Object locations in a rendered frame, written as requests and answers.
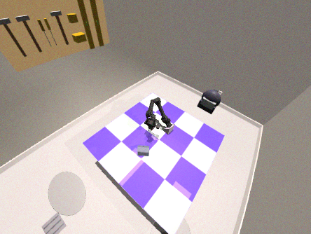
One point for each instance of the dark grey sloped panel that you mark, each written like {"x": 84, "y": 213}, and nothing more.
{"x": 142, "y": 150}

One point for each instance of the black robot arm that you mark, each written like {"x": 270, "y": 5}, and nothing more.
{"x": 152, "y": 116}

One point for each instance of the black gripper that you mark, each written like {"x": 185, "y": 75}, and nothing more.
{"x": 157, "y": 126}

